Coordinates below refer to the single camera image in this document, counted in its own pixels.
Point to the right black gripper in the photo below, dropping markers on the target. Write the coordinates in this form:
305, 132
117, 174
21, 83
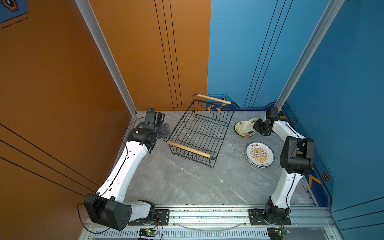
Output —
256, 127

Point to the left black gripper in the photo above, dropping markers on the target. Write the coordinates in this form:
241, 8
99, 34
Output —
164, 130

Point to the beige plate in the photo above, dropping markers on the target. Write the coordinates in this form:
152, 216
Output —
238, 128

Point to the white plate red dotted pattern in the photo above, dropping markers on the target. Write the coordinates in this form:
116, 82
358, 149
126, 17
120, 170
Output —
259, 155

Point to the black wire dish rack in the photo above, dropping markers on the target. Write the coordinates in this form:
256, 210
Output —
202, 127

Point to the cream plate dark rim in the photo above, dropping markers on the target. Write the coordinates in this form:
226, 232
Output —
248, 127

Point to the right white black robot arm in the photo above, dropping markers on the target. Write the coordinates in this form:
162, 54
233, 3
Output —
296, 159

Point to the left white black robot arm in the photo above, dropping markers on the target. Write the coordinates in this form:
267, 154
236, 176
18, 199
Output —
107, 206

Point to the left green circuit board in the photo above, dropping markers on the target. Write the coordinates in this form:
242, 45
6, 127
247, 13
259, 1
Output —
148, 234

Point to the right circuit board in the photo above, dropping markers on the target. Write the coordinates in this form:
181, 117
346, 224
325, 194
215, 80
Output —
278, 234

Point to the far wooden rack handle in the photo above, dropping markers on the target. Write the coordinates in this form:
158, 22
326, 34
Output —
188, 149

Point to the wooden rack handle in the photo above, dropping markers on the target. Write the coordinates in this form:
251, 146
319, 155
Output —
188, 149
214, 99

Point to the near wooden rack handle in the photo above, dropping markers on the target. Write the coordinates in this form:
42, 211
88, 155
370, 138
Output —
214, 99

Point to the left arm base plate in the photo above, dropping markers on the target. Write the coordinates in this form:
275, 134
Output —
161, 216

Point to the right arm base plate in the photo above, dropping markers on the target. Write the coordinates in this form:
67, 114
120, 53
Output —
273, 218

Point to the aluminium mounting rail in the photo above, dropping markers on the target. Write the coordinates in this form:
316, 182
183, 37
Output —
224, 222

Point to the right aluminium corner post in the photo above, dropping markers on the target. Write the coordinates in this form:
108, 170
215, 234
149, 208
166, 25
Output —
318, 34

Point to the aluminium corner post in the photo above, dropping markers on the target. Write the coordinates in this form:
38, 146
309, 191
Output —
318, 34
99, 38

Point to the left aluminium corner post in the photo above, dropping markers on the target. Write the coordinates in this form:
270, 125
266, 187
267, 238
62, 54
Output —
99, 38

